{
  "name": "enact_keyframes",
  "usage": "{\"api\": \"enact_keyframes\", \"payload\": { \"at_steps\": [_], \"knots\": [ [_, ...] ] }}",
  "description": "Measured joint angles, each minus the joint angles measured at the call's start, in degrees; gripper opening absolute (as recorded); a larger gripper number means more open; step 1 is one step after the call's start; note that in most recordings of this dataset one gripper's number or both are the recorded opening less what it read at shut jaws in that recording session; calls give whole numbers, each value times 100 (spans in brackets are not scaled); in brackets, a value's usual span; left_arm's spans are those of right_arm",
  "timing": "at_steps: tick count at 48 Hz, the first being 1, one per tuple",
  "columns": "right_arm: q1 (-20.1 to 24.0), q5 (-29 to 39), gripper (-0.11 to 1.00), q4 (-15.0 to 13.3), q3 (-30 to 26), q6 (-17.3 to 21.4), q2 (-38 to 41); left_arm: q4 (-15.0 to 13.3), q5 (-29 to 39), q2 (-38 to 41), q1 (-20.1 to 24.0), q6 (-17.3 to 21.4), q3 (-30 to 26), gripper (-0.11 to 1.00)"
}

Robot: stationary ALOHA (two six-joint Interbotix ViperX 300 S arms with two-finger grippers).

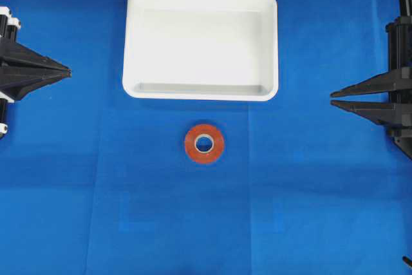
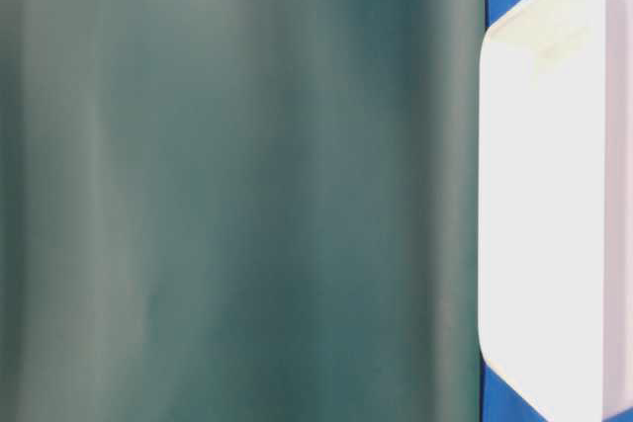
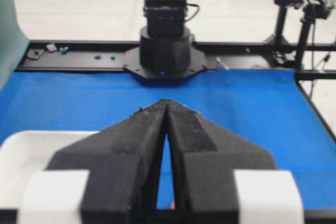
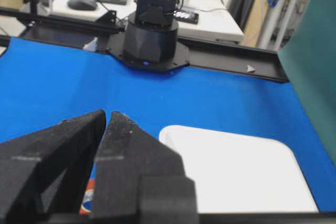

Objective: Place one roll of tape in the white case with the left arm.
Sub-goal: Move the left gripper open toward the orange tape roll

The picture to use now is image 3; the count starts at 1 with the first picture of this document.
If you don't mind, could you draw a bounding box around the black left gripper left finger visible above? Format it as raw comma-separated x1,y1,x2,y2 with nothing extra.
45,99,167,223

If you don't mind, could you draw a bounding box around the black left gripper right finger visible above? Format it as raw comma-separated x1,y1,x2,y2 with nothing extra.
165,99,305,224

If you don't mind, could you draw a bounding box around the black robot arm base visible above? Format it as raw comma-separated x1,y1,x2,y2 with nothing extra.
123,0,207,80

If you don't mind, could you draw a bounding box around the white plastic case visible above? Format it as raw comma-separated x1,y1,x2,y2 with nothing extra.
1,131,94,210

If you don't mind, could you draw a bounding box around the blue table mat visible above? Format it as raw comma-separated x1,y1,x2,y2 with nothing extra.
1,70,335,209

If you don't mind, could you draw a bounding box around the teal green curtain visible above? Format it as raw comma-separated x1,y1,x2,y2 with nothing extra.
1,0,29,88

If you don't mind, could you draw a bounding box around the black camera stand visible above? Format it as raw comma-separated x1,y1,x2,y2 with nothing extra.
262,0,333,70

